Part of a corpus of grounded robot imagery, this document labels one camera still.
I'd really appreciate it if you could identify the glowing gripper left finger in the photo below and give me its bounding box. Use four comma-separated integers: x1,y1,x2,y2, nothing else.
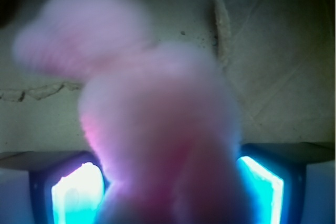
1,151,109,223

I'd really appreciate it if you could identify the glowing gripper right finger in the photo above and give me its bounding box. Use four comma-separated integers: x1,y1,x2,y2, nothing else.
237,142,335,223

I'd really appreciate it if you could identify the pink plush bunny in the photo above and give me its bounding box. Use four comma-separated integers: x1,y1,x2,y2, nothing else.
13,0,255,223

